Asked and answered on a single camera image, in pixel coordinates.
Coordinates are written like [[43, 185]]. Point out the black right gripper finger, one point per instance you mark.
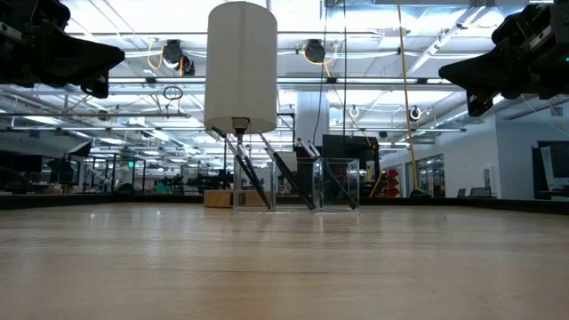
[[489, 69], [445, 72]]

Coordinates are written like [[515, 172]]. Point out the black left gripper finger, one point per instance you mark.
[[75, 53], [117, 58]]

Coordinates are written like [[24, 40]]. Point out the red storage rack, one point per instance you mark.
[[393, 182]]

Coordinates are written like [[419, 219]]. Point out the black office chair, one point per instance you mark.
[[461, 193], [481, 192]]

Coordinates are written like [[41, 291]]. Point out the white shade wooden base lamp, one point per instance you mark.
[[240, 66]]

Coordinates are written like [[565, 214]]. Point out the clear acrylic organizer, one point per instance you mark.
[[340, 191]]

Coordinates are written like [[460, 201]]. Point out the white sign board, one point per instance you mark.
[[293, 156]]

